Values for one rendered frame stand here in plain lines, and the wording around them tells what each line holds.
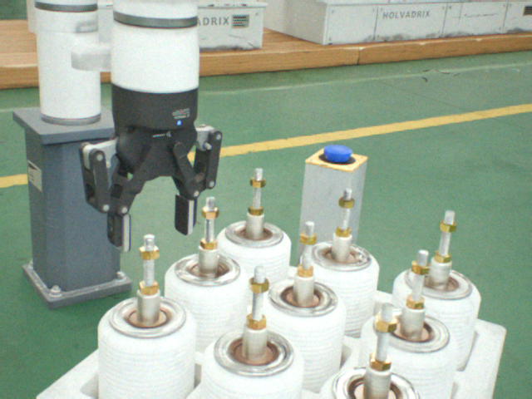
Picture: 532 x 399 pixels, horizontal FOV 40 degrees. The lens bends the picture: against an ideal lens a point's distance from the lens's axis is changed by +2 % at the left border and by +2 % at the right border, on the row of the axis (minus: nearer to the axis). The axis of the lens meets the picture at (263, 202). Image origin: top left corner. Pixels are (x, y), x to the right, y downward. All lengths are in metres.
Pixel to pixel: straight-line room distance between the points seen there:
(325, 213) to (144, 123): 0.46
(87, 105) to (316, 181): 0.39
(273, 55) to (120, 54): 2.48
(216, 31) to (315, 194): 2.03
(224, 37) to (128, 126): 2.41
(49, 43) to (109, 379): 0.58
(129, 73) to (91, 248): 0.66
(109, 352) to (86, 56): 0.28
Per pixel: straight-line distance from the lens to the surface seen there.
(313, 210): 1.03
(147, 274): 0.71
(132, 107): 0.62
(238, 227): 0.93
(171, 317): 0.73
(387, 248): 1.52
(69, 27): 1.14
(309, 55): 3.20
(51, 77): 1.17
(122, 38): 0.62
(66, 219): 1.20
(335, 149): 1.02
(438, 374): 0.74
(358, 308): 0.87
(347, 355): 0.86
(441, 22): 3.82
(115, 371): 0.73
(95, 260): 1.25
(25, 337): 1.19
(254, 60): 3.04
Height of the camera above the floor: 0.64
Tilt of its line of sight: 22 degrees down
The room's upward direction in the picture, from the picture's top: 4 degrees clockwise
